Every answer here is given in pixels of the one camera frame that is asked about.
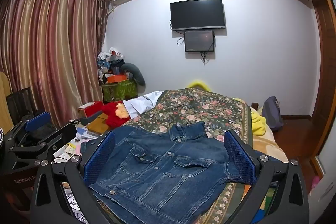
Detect beige blanket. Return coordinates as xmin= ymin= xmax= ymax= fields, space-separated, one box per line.
xmin=249 ymin=106 xmax=289 ymax=164

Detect red plush toy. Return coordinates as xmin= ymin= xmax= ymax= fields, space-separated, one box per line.
xmin=101 ymin=102 xmax=129 ymax=127

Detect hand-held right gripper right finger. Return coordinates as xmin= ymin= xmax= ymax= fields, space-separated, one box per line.
xmin=224 ymin=130 xmax=310 ymax=224

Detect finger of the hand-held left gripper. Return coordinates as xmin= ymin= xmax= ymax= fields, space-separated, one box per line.
xmin=10 ymin=124 xmax=77 ymax=162
xmin=8 ymin=112 xmax=52 ymax=151

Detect red box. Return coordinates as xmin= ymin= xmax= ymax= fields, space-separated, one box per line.
xmin=78 ymin=101 xmax=104 ymax=125

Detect pile of books and papers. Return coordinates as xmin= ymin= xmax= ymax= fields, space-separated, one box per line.
xmin=54 ymin=127 xmax=105 ymax=161

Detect newspaper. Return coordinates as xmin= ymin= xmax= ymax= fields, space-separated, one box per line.
xmin=62 ymin=182 xmax=87 ymax=224

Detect pink object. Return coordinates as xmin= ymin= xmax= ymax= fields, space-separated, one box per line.
xmin=310 ymin=175 xmax=321 ymax=193

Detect black chair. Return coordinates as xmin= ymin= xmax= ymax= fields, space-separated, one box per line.
xmin=6 ymin=87 xmax=37 ymax=122

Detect wooden door frame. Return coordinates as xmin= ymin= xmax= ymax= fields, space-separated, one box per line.
xmin=312 ymin=0 xmax=336 ymax=161

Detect blue denim jeans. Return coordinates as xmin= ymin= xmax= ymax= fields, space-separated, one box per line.
xmin=88 ymin=121 xmax=284 ymax=223

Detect small black wall monitor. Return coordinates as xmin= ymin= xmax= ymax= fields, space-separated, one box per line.
xmin=184 ymin=29 xmax=215 ymax=52

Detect grey backpack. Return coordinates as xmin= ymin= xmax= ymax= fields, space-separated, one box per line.
xmin=261 ymin=95 xmax=284 ymax=131

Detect yellow pillow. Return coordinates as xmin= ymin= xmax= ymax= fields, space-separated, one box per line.
xmin=188 ymin=79 xmax=212 ymax=92

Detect green patterned storage box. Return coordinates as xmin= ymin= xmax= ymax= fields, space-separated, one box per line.
xmin=102 ymin=80 xmax=138 ymax=104

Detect orange box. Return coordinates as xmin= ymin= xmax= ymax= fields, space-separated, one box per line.
xmin=107 ymin=74 xmax=130 ymax=83

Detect striped satin curtain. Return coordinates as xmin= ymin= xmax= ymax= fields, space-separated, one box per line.
xmin=0 ymin=0 xmax=111 ymax=130

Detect black wall television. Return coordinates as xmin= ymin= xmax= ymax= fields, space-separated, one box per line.
xmin=170 ymin=0 xmax=226 ymax=31

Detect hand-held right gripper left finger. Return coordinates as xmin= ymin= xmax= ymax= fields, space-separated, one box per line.
xmin=30 ymin=132 xmax=116 ymax=224

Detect yellow cloth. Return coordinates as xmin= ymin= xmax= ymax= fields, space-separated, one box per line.
xmin=251 ymin=106 xmax=267 ymax=135

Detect yellow wooden board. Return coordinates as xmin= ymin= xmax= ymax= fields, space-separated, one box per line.
xmin=0 ymin=71 xmax=13 ymax=132

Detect grey neck pillow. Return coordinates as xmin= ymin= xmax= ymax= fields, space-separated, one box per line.
xmin=122 ymin=63 xmax=146 ymax=88

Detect white shirt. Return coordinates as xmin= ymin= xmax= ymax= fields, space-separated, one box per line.
xmin=123 ymin=91 xmax=164 ymax=119

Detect pile of clothes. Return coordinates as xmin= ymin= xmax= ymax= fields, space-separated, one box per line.
xmin=97 ymin=47 xmax=132 ymax=83

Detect floral bed blanket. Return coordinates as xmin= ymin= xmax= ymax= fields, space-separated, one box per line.
xmin=121 ymin=88 xmax=255 ymax=224

